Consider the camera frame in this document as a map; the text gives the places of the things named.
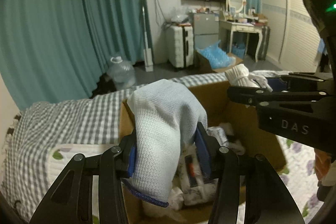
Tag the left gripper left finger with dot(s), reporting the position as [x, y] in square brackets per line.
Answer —
[69, 199]

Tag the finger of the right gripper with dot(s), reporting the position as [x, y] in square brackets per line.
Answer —
[303, 82]
[264, 100]

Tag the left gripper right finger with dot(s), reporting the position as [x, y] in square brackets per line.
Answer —
[267, 199]

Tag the white ribbed sock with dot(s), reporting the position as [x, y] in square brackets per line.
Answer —
[239, 75]

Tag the tissue paper pack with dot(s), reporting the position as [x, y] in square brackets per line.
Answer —
[202, 166]

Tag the light blue white sock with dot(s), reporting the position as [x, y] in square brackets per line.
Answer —
[166, 118]

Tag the white sock green band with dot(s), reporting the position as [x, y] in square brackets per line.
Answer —
[261, 81]

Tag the open cardboard box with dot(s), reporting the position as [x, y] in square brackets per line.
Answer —
[219, 109]

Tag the white louvered wardrobe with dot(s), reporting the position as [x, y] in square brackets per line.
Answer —
[294, 40]

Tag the white floral quilt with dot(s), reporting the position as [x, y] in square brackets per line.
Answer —
[298, 175]

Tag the blue plastic basket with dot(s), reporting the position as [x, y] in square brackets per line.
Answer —
[238, 49]

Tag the blue bubble wrap pile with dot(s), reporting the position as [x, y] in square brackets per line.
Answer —
[217, 57]

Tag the white dressing table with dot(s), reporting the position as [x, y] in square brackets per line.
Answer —
[227, 31]

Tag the grey mini fridge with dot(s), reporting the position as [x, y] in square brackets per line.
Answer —
[206, 30]

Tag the white hard suitcase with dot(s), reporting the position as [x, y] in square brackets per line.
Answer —
[180, 46]

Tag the white stick vacuum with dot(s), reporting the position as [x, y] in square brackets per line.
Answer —
[147, 51]

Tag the clear water jug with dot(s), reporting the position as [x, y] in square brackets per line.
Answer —
[122, 73]

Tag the large teal curtain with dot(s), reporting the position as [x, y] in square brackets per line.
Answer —
[56, 50]

